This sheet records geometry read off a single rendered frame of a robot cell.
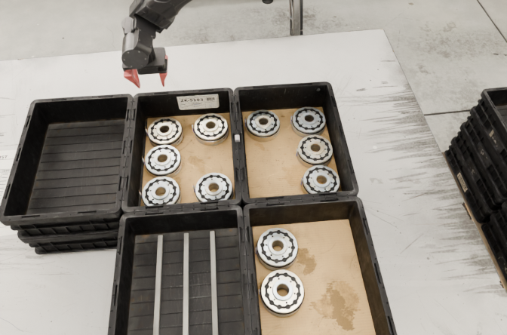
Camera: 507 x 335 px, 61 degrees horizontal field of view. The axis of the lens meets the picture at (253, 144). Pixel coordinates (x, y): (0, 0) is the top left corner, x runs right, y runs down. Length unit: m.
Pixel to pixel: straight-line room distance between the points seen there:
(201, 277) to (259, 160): 0.38
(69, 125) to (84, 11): 1.97
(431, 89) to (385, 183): 1.43
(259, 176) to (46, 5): 2.58
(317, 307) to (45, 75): 1.32
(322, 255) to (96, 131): 0.78
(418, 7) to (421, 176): 2.06
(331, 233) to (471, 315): 0.43
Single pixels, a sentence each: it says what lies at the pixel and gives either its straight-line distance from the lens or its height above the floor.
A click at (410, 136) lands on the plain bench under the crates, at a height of 0.70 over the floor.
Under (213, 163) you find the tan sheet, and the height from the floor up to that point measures 0.83.
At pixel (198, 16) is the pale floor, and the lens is 3.12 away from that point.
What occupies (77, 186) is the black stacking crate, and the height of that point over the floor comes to 0.83.
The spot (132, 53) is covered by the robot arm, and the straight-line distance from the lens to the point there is 0.96.
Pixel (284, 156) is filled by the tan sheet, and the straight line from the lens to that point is 1.27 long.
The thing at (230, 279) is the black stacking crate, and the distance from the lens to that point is 1.11.
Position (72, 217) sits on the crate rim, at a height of 0.92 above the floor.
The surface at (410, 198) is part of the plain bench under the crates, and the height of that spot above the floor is 0.70.
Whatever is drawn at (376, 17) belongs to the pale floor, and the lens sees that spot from 3.20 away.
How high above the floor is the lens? 1.88
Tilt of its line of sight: 54 degrees down
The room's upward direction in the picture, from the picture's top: straight up
